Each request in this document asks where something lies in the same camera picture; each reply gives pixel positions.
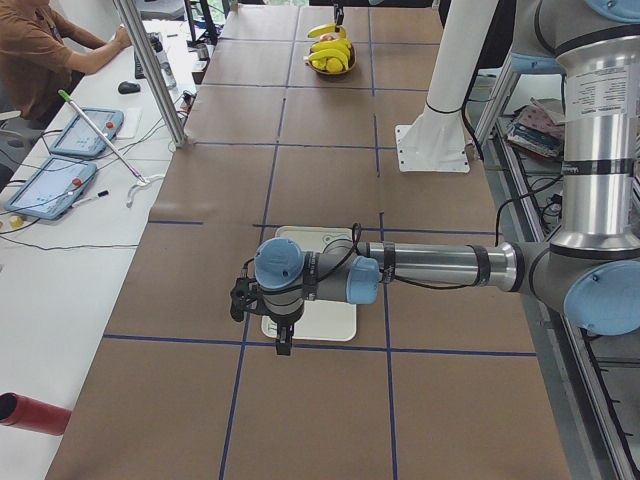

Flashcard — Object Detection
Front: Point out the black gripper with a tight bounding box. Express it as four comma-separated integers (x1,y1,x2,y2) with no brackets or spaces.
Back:
332,1,344,26
271,317,299,355

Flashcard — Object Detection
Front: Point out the yellow banana carried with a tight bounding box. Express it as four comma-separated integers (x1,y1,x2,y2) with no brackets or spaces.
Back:
307,23,347,39

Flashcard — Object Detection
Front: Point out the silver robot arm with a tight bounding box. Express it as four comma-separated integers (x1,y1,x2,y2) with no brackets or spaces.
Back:
230,1,639,355

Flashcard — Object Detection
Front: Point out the brown wicker basket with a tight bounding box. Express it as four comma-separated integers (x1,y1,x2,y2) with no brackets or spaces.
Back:
304,44,356,76

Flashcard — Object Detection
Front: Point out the yellow banana middle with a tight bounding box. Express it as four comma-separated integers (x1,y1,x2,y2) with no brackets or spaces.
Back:
311,38,351,55

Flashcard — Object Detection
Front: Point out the yellow banana right curved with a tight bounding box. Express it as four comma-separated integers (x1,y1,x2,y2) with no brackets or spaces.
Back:
306,49,349,71

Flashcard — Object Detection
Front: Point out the yellow lemon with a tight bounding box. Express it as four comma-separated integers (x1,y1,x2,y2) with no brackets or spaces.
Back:
325,57,344,74

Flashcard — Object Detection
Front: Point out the white bear tray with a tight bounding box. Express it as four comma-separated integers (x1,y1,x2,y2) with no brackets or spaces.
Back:
255,226,357,342

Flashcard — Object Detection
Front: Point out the metal cup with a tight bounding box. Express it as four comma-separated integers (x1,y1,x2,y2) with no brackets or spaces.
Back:
194,43,210,61

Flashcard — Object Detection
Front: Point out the clear water bottle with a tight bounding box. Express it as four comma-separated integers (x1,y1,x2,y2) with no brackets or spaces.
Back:
147,32,176,89

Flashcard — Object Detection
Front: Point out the white plastic hook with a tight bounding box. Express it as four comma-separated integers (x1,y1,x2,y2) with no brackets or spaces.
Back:
125,174,165,208

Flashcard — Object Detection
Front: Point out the black computer mouse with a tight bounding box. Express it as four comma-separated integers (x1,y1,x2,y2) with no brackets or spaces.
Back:
118,81,141,95

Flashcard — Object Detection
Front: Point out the stack of fabric books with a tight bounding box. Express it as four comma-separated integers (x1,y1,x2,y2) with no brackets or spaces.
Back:
506,98,565,158

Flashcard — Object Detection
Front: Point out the white paper pad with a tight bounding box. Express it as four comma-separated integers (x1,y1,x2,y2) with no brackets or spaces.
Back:
116,107,142,139

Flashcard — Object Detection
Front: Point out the black marker pen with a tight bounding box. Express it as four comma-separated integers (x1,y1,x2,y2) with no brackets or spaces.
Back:
71,190,110,208

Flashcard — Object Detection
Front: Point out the red fire extinguisher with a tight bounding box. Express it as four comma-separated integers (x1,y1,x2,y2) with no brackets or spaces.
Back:
1,392,72,436

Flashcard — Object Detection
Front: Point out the lower blue teach pendant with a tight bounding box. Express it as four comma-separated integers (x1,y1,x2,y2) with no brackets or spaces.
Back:
4,155,97,220

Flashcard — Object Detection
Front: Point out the blue teach pendant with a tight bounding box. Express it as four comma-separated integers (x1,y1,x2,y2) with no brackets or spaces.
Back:
49,108,124,159
4,155,97,220

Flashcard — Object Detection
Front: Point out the upper blue teach pendant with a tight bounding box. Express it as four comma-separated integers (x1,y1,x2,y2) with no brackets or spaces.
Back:
49,108,124,159

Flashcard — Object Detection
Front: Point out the white stick green tip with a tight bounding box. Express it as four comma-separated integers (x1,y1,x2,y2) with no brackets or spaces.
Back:
58,89,149,185

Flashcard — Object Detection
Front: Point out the seated person brown shirt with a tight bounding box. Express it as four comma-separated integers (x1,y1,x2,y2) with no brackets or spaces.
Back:
1,1,131,126

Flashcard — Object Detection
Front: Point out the white pedestal column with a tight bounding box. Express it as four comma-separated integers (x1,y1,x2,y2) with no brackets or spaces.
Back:
395,0,498,173

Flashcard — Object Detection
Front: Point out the aluminium frame post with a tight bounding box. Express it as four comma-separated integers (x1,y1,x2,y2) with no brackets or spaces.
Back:
114,0,187,148

